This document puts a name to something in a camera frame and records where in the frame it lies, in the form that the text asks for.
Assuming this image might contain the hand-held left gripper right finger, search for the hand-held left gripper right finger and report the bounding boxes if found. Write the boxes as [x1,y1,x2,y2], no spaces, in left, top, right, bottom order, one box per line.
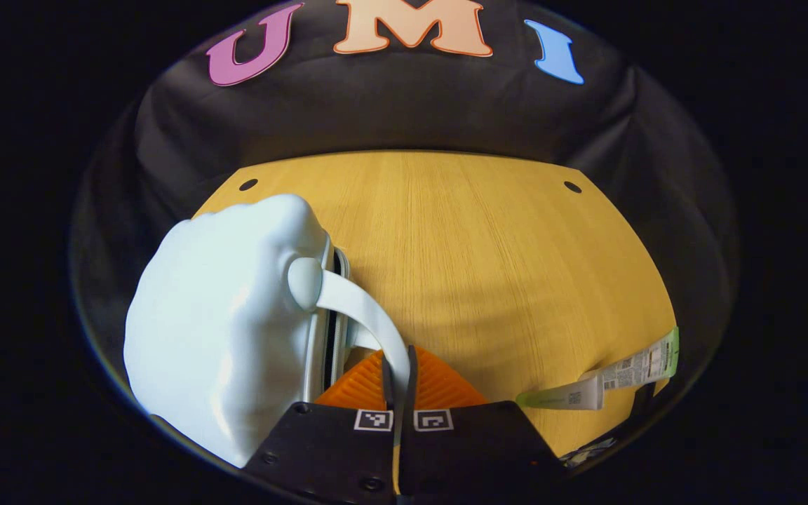
[398,345,566,504]

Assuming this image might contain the black backdrop cloth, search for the black backdrop cloth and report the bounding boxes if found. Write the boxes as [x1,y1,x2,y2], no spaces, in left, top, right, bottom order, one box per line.
[71,0,738,450]

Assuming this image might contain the white tube with green cap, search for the white tube with green cap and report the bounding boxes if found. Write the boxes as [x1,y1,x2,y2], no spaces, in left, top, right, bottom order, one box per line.
[515,326,680,412]

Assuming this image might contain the white green printed tube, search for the white green printed tube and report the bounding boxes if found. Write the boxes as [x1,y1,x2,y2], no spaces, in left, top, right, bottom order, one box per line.
[562,436,619,467]

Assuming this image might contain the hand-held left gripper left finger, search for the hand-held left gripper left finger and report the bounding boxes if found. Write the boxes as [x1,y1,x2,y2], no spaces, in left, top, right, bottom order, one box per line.
[243,349,399,504]

